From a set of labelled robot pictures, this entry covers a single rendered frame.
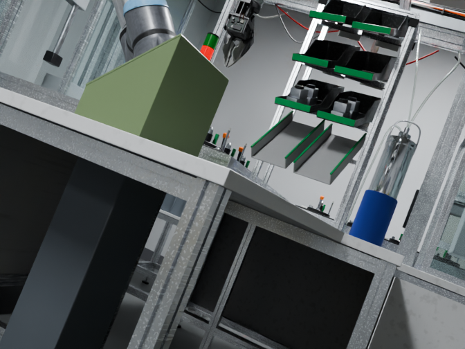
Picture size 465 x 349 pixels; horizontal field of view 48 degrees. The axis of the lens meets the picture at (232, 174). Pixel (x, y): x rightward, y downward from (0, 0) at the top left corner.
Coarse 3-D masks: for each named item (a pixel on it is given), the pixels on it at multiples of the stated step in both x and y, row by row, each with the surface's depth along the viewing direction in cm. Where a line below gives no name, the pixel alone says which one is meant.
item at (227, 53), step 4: (228, 40) 167; (224, 44) 165; (228, 44) 167; (232, 44) 168; (224, 48) 166; (228, 48) 168; (232, 48) 169; (224, 52) 166; (228, 52) 168; (224, 56) 168; (228, 56) 168; (224, 60) 168; (228, 60) 168
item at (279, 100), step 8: (304, 80) 191; (312, 80) 197; (320, 88) 196; (328, 88) 194; (336, 88) 185; (344, 88) 191; (280, 96) 178; (320, 96) 196; (328, 96) 180; (280, 104) 175; (288, 104) 174; (296, 104) 172; (320, 104) 177; (328, 104) 183; (312, 112) 173
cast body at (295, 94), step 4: (296, 84) 175; (292, 88) 174; (296, 88) 174; (300, 88) 173; (292, 92) 174; (296, 92) 173; (300, 92) 172; (304, 92) 174; (288, 96) 174; (292, 96) 175; (296, 96) 174; (300, 96) 173; (304, 96) 175; (292, 100) 173; (296, 100) 172; (300, 100) 174; (304, 100) 176; (304, 104) 176
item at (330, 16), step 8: (328, 8) 189; (336, 8) 195; (344, 8) 199; (352, 8) 198; (360, 8) 196; (312, 16) 178; (320, 16) 176; (328, 16) 175; (336, 16) 173; (344, 16) 172; (352, 16) 198; (360, 16) 182
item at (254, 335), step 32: (224, 224) 336; (224, 256) 333; (256, 256) 327; (288, 256) 322; (320, 256) 317; (256, 288) 324; (288, 288) 319; (320, 288) 314; (352, 288) 309; (224, 320) 321; (256, 320) 321; (288, 320) 316; (320, 320) 311; (352, 320) 306
